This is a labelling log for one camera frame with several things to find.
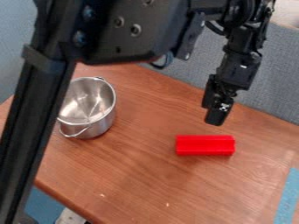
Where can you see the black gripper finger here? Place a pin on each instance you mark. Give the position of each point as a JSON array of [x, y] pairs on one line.
[[218, 109], [210, 91]]

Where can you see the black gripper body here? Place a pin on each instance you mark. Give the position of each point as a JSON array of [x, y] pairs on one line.
[[238, 70]]

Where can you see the red rectangular block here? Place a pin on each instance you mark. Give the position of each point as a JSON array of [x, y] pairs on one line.
[[207, 145]]

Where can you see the shiny metal pot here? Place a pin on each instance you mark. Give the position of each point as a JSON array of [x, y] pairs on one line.
[[89, 109]]

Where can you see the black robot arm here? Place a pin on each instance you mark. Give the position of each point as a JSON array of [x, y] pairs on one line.
[[102, 32]]

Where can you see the grey fabric partition panel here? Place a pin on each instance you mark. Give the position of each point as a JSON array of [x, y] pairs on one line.
[[274, 92]]

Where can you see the blue tape strip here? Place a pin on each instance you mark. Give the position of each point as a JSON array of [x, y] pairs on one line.
[[290, 197]]

